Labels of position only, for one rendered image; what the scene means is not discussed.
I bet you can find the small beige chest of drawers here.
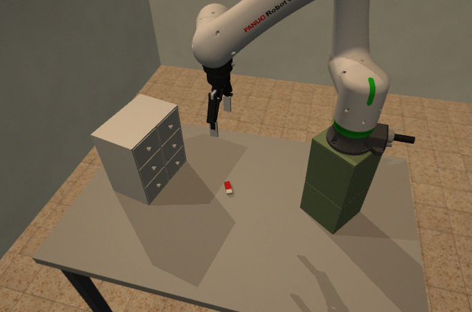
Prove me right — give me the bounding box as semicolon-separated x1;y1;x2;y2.
91;94;182;205

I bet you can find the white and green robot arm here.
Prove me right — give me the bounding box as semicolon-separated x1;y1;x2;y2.
191;0;415;157

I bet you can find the grey drawer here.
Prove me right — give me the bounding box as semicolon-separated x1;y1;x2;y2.
157;108;180;145
162;128;182;163
133;128;160;168
139;149;164;187
166;146;185;179
145;166;168;203

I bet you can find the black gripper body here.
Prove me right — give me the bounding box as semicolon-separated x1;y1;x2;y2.
207;72;230;98

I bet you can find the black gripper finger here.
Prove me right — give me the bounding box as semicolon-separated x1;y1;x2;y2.
207;88;224;137
223;82;233;112

